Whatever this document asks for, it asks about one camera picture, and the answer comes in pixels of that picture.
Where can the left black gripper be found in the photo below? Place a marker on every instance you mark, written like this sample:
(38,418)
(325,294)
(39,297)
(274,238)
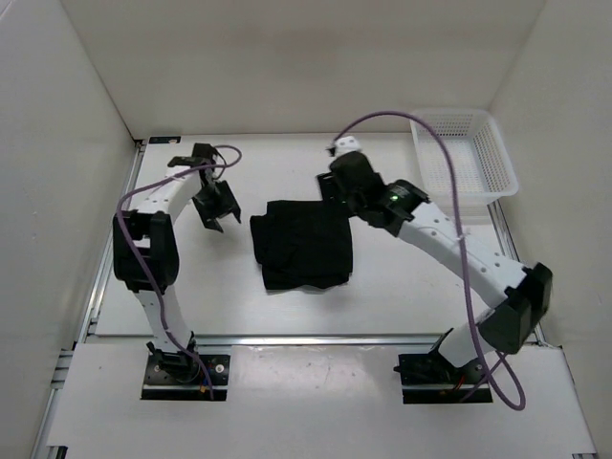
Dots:
(229,202)

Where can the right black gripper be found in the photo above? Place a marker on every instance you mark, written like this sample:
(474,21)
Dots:
(329,189)

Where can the black shorts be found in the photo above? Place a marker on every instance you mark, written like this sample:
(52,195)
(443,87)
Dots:
(302,244)

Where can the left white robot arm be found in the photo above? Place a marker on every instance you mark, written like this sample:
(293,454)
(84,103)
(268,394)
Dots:
(145,251)

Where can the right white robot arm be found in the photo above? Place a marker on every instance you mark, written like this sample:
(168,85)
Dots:
(517,296)

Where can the small dark label sticker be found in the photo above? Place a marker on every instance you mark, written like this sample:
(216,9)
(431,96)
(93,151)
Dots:
(164,139)

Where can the white plastic basket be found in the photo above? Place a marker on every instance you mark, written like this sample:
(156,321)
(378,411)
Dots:
(483,169)

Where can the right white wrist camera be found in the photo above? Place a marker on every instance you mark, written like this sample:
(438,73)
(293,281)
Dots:
(343,146)

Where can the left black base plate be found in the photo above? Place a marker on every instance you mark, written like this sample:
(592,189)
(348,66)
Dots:
(159,385)

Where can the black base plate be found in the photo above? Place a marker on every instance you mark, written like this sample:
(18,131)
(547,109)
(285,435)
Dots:
(159,385)
(425,379)

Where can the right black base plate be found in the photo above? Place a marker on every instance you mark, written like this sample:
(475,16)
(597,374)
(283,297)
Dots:
(425,379)

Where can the aluminium frame rail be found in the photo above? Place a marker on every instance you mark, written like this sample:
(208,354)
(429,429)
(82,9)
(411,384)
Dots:
(312,374)

